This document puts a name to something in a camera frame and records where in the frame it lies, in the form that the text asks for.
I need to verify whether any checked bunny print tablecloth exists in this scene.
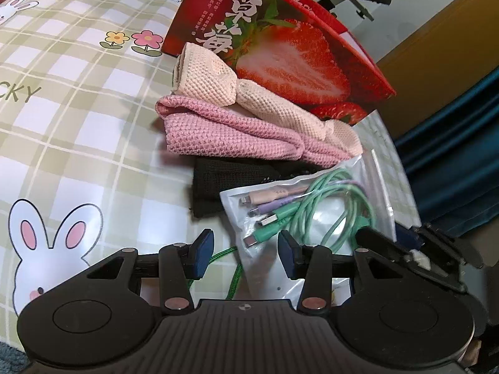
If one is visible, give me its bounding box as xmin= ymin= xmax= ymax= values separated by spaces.
xmin=0 ymin=0 xmax=419 ymax=320

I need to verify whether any mint green charging cable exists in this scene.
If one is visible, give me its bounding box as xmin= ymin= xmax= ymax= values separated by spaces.
xmin=239 ymin=167 xmax=377 ymax=248

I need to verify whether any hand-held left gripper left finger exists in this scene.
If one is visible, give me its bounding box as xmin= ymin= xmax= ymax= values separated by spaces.
xmin=84 ymin=229 xmax=216 ymax=314

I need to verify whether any teal curtain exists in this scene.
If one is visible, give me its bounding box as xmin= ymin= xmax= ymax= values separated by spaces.
xmin=394 ymin=66 xmax=499 ymax=238

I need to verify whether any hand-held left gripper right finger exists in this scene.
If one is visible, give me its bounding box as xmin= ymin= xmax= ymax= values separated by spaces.
xmin=278 ymin=230 xmax=406 ymax=314

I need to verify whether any red strawberry print cardboard box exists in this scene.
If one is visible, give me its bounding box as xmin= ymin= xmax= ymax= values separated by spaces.
xmin=161 ymin=0 xmax=397 ymax=125

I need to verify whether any pink knitted headband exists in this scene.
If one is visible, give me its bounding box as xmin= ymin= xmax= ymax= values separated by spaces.
xmin=155 ymin=95 xmax=353 ymax=169

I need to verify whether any peach knitted headband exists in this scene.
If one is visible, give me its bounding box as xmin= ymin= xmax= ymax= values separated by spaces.
xmin=172 ymin=42 xmax=363 ymax=156

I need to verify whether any green braided cable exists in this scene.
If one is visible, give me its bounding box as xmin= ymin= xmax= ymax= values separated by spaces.
xmin=186 ymin=246 xmax=244 ymax=301

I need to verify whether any clear bag of charging cables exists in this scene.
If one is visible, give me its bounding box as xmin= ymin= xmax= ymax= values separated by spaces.
xmin=219 ymin=154 xmax=397 ymax=308

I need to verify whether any clear plastic bag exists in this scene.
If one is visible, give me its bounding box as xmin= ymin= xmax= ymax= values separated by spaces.
xmin=349 ymin=110 xmax=419 ymax=227

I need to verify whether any black knitted headband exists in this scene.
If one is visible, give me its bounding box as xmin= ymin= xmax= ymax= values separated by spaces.
xmin=190 ymin=158 xmax=324 ymax=219

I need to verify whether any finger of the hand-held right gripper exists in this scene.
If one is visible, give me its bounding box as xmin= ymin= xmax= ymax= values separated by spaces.
xmin=356 ymin=226 xmax=468 ymax=294
xmin=395 ymin=222 xmax=484 ymax=269

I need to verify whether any wooden door panel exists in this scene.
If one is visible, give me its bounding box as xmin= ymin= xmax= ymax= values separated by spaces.
xmin=376 ymin=0 xmax=499 ymax=137

